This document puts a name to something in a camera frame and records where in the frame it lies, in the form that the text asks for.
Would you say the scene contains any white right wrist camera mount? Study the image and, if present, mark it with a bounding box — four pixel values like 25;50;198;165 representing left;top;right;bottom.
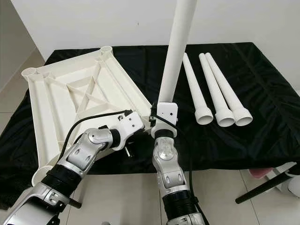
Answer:
152;102;179;137

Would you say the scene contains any white plastic table top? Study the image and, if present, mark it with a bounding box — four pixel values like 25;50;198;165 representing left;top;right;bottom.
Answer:
21;45;158;186

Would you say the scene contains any white plastic floor object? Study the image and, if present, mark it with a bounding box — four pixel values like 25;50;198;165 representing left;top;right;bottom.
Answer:
272;163;300;197

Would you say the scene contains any white plastic table leg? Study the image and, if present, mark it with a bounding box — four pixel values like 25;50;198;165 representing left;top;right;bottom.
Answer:
198;53;235;128
157;0;198;104
204;52;253;127
182;52;214;125

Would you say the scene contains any pink stool seat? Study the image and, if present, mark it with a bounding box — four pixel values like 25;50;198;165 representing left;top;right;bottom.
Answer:
247;169;270;179

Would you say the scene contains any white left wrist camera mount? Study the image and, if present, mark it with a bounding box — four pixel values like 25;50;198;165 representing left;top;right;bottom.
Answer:
115;111;145;147

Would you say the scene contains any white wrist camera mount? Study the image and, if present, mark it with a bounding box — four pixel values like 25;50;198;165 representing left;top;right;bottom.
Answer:
152;102;179;137
115;111;145;147

